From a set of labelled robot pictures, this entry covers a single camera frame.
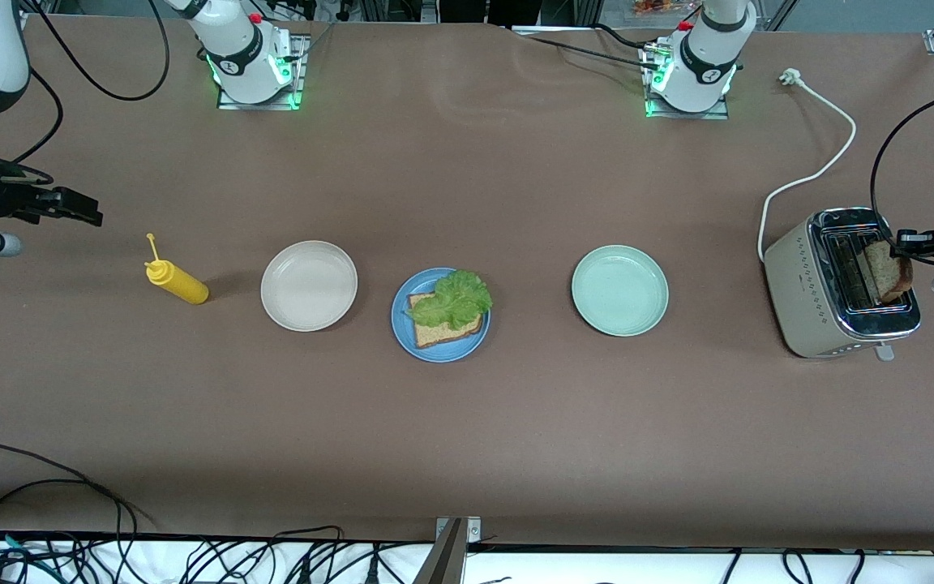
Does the beige round plate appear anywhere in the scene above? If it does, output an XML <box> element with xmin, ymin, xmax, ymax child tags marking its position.
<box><xmin>260</xmin><ymin>240</ymin><xmax>358</xmax><ymax>333</ymax></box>

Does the metal table edge bracket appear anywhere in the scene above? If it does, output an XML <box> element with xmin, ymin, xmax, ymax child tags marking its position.
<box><xmin>412</xmin><ymin>517</ymin><xmax>482</xmax><ymax>584</ymax></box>

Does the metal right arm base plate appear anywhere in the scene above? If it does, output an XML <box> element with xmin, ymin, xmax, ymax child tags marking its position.
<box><xmin>217</xmin><ymin>34</ymin><xmax>306</xmax><ymax>110</ymax></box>

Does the orange patterned packet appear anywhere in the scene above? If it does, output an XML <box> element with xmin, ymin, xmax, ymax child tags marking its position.
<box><xmin>633</xmin><ymin>0</ymin><xmax>699</xmax><ymax>17</ymax></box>

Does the yellow mustard squeeze bottle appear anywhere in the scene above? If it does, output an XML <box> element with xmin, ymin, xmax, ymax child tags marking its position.
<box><xmin>145</xmin><ymin>234</ymin><xmax>210</xmax><ymax>306</ymax></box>

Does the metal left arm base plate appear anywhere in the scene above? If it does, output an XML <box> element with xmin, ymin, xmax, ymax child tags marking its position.
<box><xmin>641</xmin><ymin>45</ymin><xmax>731</xmax><ymax>121</ymax></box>

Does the white toaster power cable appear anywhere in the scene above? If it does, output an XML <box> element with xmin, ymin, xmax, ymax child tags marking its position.
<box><xmin>757</xmin><ymin>69</ymin><xmax>857</xmax><ymax>264</ymax></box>

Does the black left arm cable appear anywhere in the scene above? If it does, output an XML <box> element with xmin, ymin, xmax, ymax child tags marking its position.
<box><xmin>870</xmin><ymin>85</ymin><xmax>934</xmax><ymax>268</ymax></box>

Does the silver beige toaster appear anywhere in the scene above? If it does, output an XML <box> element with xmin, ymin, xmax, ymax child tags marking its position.
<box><xmin>763</xmin><ymin>207</ymin><xmax>922</xmax><ymax>362</ymax></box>

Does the brown bread slice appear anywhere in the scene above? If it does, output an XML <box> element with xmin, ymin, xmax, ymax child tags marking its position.
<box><xmin>406</xmin><ymin>292</ymin><xmax>486</xmax><ymax>350</ymax></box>
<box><xmin>863</xmin><ymin>242</ymin><xmax>914</xmax><ymax>305</ymax></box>

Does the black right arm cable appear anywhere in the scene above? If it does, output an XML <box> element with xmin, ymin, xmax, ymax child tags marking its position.
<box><xmin>9</xmin><ymin>0</ymin><xmax>170</xmax><ymax>167</ymax></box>

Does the green lettuce leaf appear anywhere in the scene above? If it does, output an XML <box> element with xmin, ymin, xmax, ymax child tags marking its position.
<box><xmin>410</xmin><ymin>270</ymin><xmax>494</xmax><ymax>332</ymax></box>

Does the blue round plate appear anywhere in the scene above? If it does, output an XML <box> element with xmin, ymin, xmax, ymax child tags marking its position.
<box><xmin>391</xmin><ymin>268</ymin><xmax>491</xmax><ymax>363</ymax></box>

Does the pale green round plate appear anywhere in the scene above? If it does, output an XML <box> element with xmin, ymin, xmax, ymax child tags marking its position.
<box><xmin>571</xmin><ymin>245</ymin><xmax>670</xmax><ymax>337</ymax></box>

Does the black cable by arm base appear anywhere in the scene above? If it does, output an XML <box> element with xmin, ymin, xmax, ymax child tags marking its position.
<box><xmin>525</xmin><ymin>24</ymin><xmax>662</xmax><ymax>72</ymax></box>

